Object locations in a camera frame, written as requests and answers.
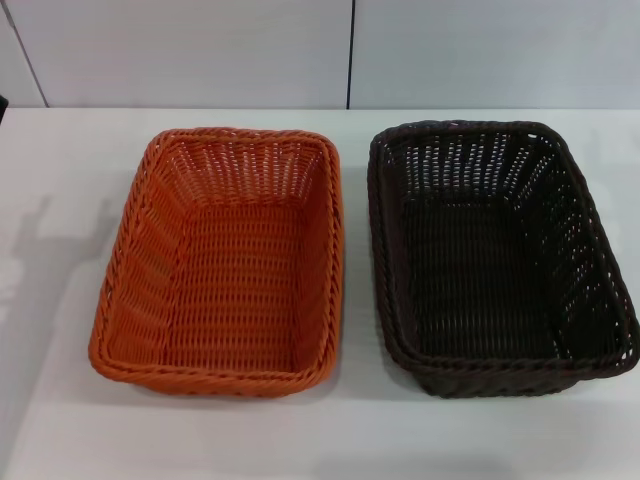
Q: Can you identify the orange woven plastic basket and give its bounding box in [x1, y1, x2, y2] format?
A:
[88, 127, 346, 401]

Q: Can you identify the dark brown woven plastic basket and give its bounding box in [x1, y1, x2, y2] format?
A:
[367, 118, 640, 402]

